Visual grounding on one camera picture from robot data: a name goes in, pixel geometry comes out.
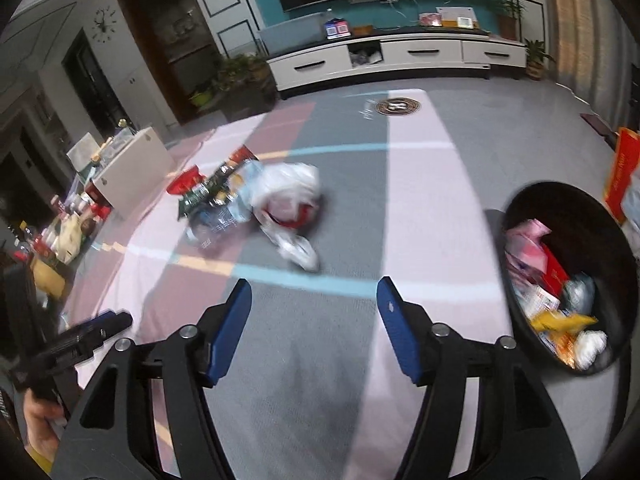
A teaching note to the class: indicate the black wall clock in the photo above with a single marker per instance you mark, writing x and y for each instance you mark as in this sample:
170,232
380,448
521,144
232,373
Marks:
103,25

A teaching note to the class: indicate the white side cabinet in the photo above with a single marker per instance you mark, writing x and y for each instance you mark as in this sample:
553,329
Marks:
129,178

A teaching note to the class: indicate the white tissue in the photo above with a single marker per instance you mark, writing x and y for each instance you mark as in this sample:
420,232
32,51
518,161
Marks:
588,345

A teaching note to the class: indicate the pink plastic wrapper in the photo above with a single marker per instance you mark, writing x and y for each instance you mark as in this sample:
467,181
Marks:
524,253

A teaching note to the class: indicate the black round trash bin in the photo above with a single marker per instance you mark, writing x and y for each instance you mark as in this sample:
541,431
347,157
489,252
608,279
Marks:
593,251

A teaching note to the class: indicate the light blue plastic wrapper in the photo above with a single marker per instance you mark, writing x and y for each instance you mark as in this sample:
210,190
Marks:
209,225

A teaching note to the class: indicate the red small wrapper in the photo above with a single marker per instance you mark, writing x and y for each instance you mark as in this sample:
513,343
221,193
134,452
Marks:
185,181

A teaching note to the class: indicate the white tv cabinet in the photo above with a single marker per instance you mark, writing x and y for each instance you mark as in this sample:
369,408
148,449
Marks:
392,54

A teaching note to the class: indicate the red cigarette carton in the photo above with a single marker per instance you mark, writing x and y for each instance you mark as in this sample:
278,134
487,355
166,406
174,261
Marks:
554,276

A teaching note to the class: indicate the dark green snack packet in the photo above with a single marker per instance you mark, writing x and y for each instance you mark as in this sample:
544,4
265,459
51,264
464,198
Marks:
215,190

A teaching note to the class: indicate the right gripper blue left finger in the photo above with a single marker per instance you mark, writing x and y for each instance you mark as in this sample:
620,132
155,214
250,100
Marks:
230,320

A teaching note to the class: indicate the potted plant by cabinet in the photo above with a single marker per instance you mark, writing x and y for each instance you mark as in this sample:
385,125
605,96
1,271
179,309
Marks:
536,58

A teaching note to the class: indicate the potted plant left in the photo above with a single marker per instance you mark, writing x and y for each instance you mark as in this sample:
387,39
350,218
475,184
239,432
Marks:
242,87

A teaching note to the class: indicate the left hand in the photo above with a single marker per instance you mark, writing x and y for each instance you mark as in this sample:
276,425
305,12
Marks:
42,441

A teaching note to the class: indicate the white red plastic bag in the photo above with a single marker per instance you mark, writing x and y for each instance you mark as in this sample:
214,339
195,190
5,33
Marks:
285,199

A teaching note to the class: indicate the yellow snack bag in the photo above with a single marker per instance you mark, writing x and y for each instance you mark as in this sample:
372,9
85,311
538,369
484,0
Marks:
560,328

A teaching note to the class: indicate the red shopping bag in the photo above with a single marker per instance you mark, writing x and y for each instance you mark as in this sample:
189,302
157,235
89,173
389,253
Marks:
626,160

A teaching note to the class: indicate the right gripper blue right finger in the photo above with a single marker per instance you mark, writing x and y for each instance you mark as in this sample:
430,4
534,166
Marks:
404,325

